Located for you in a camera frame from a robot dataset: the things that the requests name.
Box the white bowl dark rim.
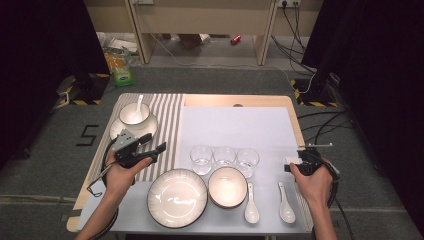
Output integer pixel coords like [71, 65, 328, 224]
[207, 165, 248, 206]
[209, 198, 247, 210]
[118, 101, 151, 127]

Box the cardboard box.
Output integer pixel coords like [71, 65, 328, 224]
[178, 33, 212, 50]

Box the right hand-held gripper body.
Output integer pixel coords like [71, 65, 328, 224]
[296, 142, 334, 177]

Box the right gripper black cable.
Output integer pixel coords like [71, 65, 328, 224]
[313, 149, 342, 209]

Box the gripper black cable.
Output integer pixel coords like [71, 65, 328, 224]
[86, 143, 141, 240]
[313, 149, 342, 209]

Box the black stand base hazard tape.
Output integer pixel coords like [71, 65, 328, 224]
[289, 73, 341, 108]
[56, 73, 111, 107]

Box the black curtain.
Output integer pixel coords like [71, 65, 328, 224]
[301, 0, 424, 231]
[0, 0, 111, 168]

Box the beige desk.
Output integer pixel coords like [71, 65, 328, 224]
[83, 0, 324, 67]

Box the white plate dark rim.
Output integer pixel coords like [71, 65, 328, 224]
[146, 168, 209, 230]
[109, 113, 159, 141]

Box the person's right hand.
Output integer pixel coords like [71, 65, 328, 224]
[289, 158, 334, 209]

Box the green packet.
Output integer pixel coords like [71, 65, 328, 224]
[111, 63, 136, 88]

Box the black wall cable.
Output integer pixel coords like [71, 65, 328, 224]
[270, 33, 318, 75]
[281, 3, 308, 56]

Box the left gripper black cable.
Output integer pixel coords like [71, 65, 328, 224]
[86, 143, 141, 240]

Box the black floor cable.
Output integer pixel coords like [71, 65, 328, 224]
[296, 111, 349, 120]
[313, 111, 356, 240]

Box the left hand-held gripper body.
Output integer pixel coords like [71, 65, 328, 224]
[111, 129, 155, 169]

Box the clear drinking glass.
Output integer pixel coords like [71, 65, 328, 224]
[189, 145, 214, 176]
[213, 145, 238, 169]
[235, 147, 261, 179]

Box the person's left hand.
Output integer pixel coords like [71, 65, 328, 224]
[103, 151, 154, 201]

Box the striped woven placemat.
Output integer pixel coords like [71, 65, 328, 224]
[88, 93, 185, 184]

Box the white table sheet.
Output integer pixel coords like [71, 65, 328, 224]
[76, 105, 316, 236]

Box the clear plastic bag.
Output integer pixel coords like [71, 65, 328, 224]
[98, 32, 139, 54]

